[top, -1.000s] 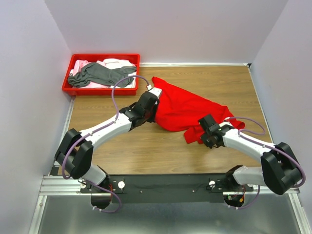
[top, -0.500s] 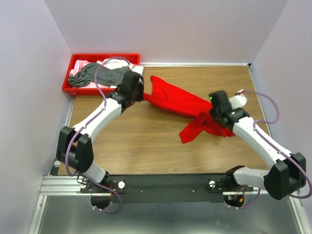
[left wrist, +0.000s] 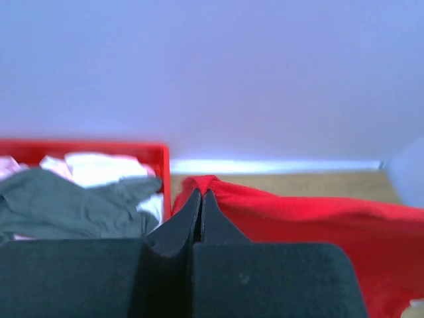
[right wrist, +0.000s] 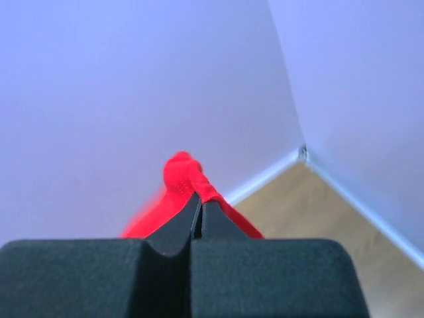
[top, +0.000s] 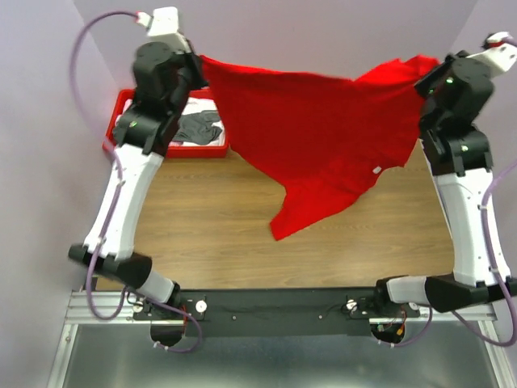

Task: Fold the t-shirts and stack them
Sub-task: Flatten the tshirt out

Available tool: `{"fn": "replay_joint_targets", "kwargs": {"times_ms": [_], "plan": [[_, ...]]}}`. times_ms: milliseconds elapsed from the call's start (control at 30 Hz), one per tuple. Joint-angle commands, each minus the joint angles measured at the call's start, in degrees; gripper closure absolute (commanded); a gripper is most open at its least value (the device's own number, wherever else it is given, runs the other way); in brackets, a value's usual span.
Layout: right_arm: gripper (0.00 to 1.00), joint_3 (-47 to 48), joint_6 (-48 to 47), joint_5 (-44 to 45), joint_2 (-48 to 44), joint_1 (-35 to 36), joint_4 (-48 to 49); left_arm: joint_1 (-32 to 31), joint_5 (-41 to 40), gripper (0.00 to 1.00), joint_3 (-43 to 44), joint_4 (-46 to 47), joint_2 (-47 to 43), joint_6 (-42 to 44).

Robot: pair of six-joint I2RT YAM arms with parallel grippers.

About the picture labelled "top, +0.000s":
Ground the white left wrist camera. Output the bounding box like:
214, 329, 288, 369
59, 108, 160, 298
137, 6, 191, 53

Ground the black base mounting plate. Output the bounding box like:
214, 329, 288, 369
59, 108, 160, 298
132, 287, 421, 339

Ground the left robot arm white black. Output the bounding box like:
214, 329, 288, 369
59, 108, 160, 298
69, 42, 206, 319

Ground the white t shirt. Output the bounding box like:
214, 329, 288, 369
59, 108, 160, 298
182, 99, 225, 132

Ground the red plastic bin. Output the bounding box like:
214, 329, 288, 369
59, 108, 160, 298
106, 88, 229, 158

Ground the red t shirt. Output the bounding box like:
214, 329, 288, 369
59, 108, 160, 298
202, 55, 438, 240

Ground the aluminium frame rail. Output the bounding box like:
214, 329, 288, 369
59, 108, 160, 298
65, 291, 497, 324

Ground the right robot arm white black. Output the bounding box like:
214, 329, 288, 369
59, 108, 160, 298
371, 44, 516, 317

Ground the grey t shirt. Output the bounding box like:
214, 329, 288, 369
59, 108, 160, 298
173, 110, 223, 146

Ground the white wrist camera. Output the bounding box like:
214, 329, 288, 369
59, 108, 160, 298
477, 32, 516, 78
137, 6, 191, 53

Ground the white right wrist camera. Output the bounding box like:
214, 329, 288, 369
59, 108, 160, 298
477, 32, 516, 78

